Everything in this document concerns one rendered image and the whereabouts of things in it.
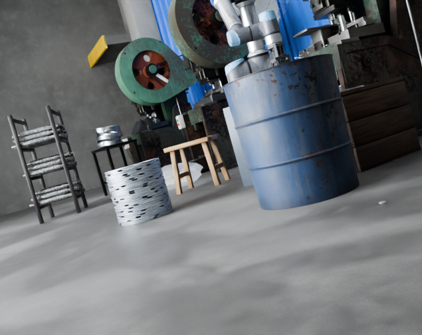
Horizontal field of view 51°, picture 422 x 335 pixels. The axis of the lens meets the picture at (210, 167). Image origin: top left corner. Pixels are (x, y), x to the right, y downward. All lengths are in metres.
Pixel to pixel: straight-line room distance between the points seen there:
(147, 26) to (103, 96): 1.91
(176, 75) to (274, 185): 4.31
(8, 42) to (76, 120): 1.81
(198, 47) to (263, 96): 2.48
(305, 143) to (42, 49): 7.95
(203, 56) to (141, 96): 1.72
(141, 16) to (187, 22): 4.03
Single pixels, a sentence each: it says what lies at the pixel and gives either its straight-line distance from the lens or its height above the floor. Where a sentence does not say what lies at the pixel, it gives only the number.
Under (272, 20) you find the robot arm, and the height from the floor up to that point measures 0.74.
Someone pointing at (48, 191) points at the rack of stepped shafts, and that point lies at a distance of 4.09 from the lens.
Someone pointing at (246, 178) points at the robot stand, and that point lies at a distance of 2.44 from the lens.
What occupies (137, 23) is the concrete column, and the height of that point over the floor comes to 2.52.
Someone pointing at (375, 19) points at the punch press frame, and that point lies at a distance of 3.03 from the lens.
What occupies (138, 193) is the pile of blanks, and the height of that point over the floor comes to 0.14.
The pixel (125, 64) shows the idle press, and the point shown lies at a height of 1.45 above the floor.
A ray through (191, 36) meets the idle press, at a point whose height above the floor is 1.21.
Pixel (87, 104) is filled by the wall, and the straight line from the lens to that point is 9.01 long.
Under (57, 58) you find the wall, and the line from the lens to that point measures 9.14.
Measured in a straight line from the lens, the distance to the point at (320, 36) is 2.86.
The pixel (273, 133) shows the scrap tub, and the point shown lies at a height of 0.27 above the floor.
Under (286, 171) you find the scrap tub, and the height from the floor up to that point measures 0.13.
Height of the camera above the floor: 0.30
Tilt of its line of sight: 3 degrees down
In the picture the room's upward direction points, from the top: 15 degrees counter-clockwise
